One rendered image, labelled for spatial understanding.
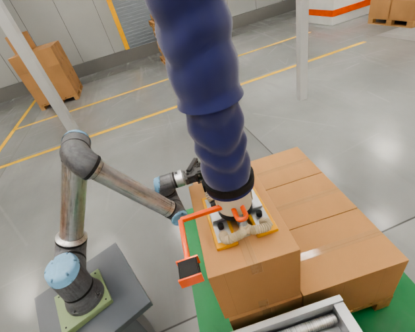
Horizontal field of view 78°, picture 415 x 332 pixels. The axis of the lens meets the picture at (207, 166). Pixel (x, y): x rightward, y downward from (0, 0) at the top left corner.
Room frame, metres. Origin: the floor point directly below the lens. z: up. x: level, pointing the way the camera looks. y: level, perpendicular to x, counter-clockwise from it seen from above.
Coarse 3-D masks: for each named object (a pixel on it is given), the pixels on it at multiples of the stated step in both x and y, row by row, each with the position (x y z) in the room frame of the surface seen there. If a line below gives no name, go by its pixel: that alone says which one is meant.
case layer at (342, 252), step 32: (256, 160) 1.78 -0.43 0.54; (288, 160) 1.66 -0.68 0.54; (288, 192) 1.30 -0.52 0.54; (320, 192) 1.22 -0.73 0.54; (288, 224) 1.04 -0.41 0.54; (320, 224) 0.97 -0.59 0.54; (352, 224) 0.91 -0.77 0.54; (320, 256) 0.77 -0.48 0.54; (352, 256) 0.72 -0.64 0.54; (384, 256) 0.67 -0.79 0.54; (320, 288) 0.60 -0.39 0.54; (352, 288) 0.60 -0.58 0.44; (384, 288) 0.61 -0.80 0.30; (256, 320) 0.57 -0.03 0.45
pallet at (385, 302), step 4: (392, 296) 0.61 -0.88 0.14; (380, 300) 0.61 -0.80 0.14; (384, 300) 0.61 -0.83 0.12; (388, 300) 0.61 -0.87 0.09; (368, 304) 0.61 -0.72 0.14; (372, 304) 0.61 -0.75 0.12; (376, 304) 0.61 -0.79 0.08; (380, 304) 0.61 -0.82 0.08; (384, 304) 0.61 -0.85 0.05; (388, 304) 0.61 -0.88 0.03; (356, 308) 0.60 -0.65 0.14; (360, 308) 0.60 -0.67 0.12; (376, 308) 0.61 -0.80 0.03; (380, 308) 0.61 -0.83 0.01; (352, 312) 0.60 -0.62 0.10
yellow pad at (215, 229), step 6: (204, 198) 1.01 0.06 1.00; (204, 204) 0.96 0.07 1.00; (210, 204) 0.95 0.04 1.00; (210, 216) 0.87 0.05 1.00; (210, 222) 0.84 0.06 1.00; (222, 222) 0.81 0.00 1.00; (228, 222) 0.81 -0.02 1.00; (210, 228) 0.80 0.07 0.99; (216, 228) 0.79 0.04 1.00; (222, 228) 0.77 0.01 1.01; (228, 228) 0.77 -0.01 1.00; (216, 234) 0.75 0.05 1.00; (228, 234) 0.74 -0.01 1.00; (216, 240) 0.72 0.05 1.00; (216, 246) 0.69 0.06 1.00; (222, 246) 0.68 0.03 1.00; (228, 246) 0.68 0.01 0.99
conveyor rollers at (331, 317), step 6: (318, 318) 0.47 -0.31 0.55; (324, 318) 0.46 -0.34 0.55; (330, 318) 0.46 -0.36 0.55; (336, 318) 0.45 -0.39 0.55; (300, 324) 0.47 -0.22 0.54; (306, 324) 0.46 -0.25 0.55; (312, 324) 0.45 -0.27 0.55; (318, 324) 0.45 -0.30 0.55; (324, 324) 0.44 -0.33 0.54; (330, 324) 0.44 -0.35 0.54; (336, 324) 0.44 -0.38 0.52; (282, 330) 0.47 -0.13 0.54; (288, 330) 0.46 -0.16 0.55; (294, 330) 0.45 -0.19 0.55; (300, 330) 0.44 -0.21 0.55; (306, 330) 0.44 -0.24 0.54; (312, 330) 0.43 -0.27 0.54; (318, 330) 0.43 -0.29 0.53
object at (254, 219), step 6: (252, 192) 0.95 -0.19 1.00; (258, 198) 0.90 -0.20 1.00; (258, 210) 0.80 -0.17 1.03; (264, 210) 0.81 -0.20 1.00; (252, 216) 0.80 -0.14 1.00; (258, 216) 0.78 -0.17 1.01; (264, 216) 0.78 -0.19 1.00; (270, 216) 0.77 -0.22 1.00; (252, 222) 0.77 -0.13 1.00; (258, 222) 0.75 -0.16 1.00; (276, 228) 0.70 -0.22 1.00; (258, 234) 0.69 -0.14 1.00; (264, 234) 0.69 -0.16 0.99
